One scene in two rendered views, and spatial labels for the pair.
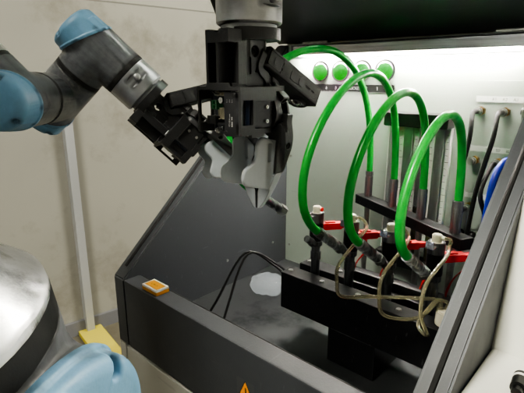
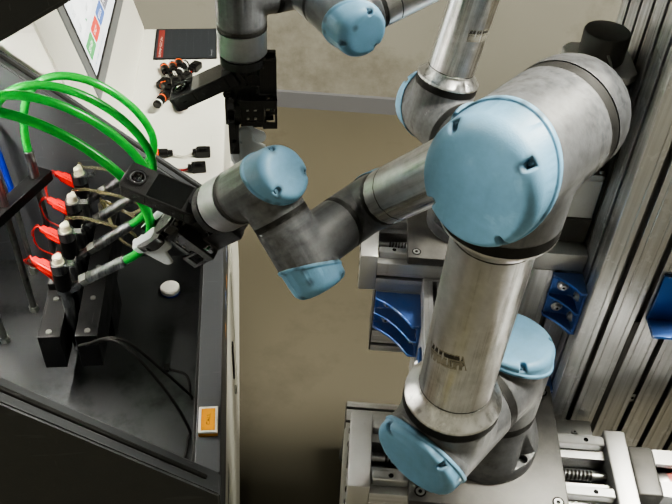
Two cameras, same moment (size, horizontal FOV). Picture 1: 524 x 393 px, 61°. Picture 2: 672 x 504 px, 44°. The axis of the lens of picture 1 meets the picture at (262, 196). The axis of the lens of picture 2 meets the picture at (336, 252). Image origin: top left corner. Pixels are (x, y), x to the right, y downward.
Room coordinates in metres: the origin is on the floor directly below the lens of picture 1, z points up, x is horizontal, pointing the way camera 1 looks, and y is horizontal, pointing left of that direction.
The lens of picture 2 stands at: (1.29, 0.86, 2.05)
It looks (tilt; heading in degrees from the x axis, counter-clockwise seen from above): 42 degrees down; 220
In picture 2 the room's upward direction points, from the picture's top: 3 degrees clockwise
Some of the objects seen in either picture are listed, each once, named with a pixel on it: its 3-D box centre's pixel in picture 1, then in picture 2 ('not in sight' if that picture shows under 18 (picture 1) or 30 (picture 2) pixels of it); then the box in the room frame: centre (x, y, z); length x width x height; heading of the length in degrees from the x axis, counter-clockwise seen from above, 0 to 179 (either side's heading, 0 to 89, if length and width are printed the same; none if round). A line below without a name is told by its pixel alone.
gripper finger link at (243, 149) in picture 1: (239, 171); (248, 149); (0.54, 0.03, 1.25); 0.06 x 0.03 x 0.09; 137
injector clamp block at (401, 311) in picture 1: (364, 323); (87, 295); (0.76, -0.20, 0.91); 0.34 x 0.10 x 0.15; 47
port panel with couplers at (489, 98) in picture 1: (494, 160); not in sight; (0.87, -0.46, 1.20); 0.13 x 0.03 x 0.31; 47
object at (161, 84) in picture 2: not in sight; (177, 80); (0.24, -0.55, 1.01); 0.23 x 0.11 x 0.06; 47
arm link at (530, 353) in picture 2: not in sight; (501, 369); (0.60, 0.58, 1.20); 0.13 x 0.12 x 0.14; 0
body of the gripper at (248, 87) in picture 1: (245, 84); (248, 88); (0.53, 0.02, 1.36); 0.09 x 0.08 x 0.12; 137
